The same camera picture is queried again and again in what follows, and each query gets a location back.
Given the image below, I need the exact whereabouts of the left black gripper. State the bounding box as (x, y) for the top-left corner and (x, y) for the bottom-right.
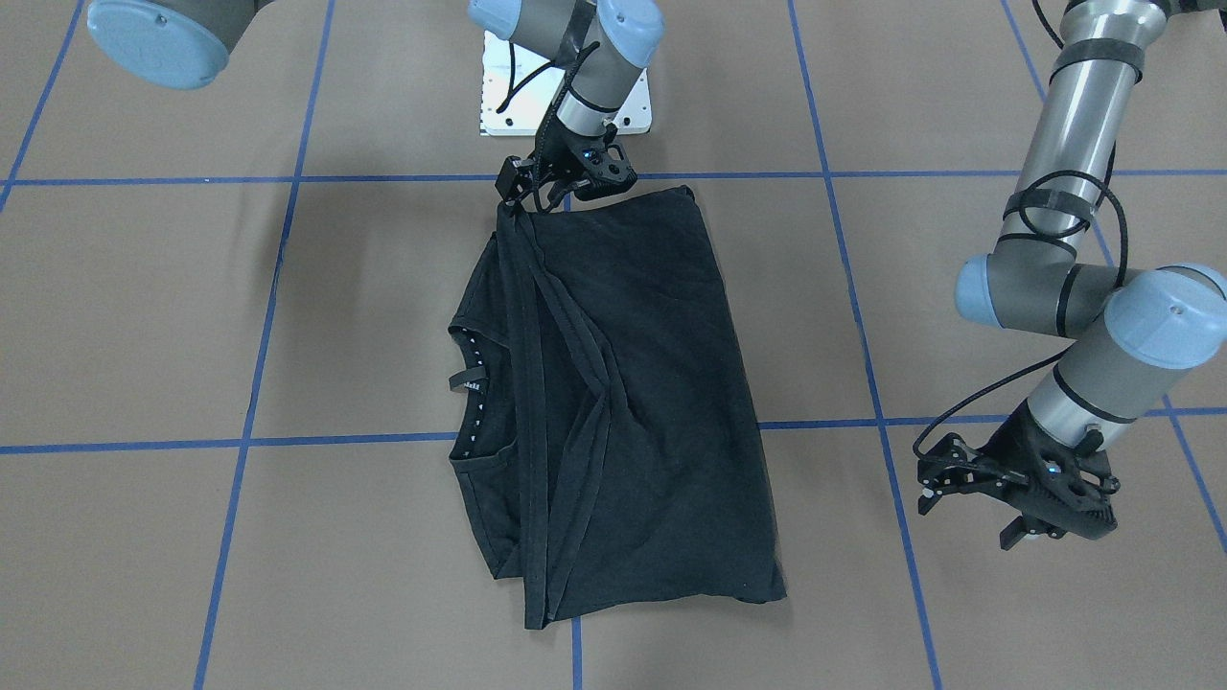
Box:
(914, 403), (1121, 550)

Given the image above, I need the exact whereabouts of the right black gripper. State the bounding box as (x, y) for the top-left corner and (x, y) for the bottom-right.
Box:
(494, 118), (638, 212)

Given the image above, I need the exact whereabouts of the black printed t-shirt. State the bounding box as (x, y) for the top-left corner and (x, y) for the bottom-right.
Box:
(449, 185), (787, 630)

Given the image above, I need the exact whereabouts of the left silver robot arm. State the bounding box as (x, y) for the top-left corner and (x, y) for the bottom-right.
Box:
(913, 1), (1225, 550)

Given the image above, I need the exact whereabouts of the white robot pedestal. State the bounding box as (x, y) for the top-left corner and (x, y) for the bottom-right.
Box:
(479, 29), (653, 138)

